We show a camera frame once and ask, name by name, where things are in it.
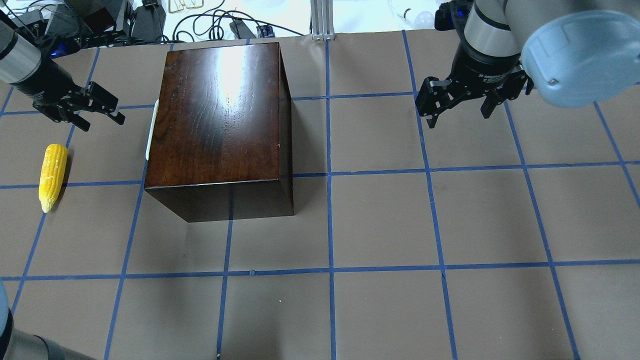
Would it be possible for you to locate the dark wooden drawer cabinet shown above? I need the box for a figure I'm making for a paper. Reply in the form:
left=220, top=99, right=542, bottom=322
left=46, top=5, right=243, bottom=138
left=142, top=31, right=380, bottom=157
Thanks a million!
left=144, top=42, right=295, bottom=223

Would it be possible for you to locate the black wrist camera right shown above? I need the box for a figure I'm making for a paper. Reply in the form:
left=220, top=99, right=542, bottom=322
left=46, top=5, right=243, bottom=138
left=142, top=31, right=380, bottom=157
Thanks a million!
left=434, top=0, right=474, bottom=31

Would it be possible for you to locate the yellow corn cob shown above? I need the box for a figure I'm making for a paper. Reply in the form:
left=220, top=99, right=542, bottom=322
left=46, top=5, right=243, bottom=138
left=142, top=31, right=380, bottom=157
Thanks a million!
left=38, top=143, right=68, bottom=214

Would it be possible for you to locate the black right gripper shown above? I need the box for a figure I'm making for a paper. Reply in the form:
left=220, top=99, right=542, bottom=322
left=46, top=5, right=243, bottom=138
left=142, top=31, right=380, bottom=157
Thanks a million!
left=414, top=45, right=528, bottom=129

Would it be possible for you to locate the gold wire rack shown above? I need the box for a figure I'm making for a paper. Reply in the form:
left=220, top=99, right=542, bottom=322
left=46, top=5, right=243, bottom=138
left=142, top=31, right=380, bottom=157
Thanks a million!
left=167, top=0, right=204, bottom=14

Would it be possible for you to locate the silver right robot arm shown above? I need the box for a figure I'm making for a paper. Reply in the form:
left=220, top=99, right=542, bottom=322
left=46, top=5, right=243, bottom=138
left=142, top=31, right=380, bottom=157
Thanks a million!
left=414, top=0, right=640, bottom=129

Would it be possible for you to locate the white light bulb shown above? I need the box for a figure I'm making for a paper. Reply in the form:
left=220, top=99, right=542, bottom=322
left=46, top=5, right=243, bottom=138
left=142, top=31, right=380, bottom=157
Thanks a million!
left=401, top=7, right=435, bottom=30

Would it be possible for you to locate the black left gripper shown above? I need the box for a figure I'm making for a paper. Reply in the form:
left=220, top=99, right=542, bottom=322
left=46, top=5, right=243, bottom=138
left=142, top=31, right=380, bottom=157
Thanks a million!
left=10, top=60, right=126, bottom=132

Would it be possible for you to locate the aluminium frame post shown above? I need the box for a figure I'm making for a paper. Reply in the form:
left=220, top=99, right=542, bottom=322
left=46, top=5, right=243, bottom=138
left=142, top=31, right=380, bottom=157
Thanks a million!
left=310, top=0, right=336, bottom=41

